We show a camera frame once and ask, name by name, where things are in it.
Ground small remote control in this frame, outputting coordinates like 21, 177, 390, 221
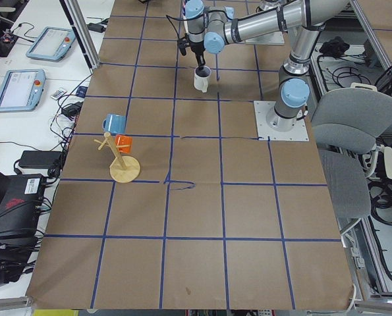
50, 88, 67, 100

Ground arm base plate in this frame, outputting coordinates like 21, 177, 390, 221
245, 32, 285, 45
254, 101, 309, 142

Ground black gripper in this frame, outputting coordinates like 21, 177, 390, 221
178, 34, 206, 69

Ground coiled black cables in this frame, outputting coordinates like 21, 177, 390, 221
368, 180, 392, 226

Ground black power adapter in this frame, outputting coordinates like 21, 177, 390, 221
87, 23, 106, 33

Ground teach pendant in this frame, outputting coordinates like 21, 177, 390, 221
0, 69, 46, 113
26, 26, 76, 61

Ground blue mug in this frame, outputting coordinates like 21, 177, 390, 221
102, 113, 126, 134

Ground far teach pendant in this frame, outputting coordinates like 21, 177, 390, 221
26, 26, 76, 61

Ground near teach pendant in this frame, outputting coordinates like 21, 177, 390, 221
0, 69, 46, 113

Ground wooden mug tree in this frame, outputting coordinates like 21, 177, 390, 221
94, 132, 140, 183

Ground white ribbed mug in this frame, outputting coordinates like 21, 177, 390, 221
194, 66, 211, 93

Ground orange mug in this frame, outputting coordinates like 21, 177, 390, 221
115, 134, 132, 154

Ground aluminium frame post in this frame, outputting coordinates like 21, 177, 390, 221
59, 0, 99, 70

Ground grey office chair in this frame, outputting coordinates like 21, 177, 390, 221
311, 88, 392, 224

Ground black computer box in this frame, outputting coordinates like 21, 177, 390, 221
0, 174, 44, 240

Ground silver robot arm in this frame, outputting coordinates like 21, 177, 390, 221
177, 1, 347, 94

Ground black power brick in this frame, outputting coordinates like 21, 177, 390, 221
18, 151, 61, 169

